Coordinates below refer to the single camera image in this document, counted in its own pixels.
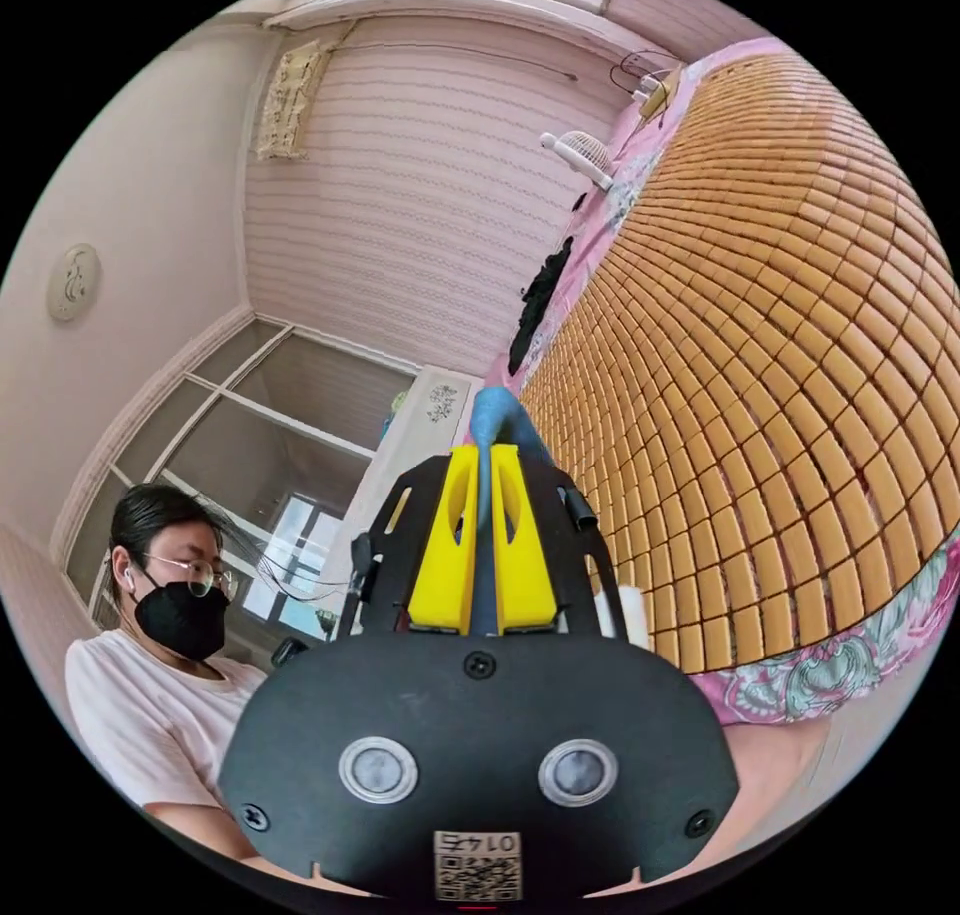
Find window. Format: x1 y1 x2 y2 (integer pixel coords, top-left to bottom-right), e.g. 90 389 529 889
65 316 418 643

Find white fan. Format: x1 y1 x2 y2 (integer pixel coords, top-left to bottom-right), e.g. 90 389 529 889
539 130 615 192

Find light blue jeans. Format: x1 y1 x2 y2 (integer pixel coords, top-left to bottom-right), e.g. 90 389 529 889
467 386 558 635

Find black garment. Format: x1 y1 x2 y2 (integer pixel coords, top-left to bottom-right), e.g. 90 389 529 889
506 236 576 378

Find round ceiling lamp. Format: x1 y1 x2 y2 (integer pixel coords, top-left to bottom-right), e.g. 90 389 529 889
46 242 103 323

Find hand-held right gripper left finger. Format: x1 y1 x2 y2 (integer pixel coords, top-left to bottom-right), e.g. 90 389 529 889
407 446 480 629

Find cream wall hanging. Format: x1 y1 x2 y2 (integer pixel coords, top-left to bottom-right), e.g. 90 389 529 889
254 38 331 162

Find person's body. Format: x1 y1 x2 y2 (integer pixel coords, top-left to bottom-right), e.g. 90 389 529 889
64 482 271 860

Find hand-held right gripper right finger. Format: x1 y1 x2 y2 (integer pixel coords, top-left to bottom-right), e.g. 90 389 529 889
491 443 559 631

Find bed with woven mat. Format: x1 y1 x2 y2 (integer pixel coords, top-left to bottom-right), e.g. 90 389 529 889
485 35 960 729

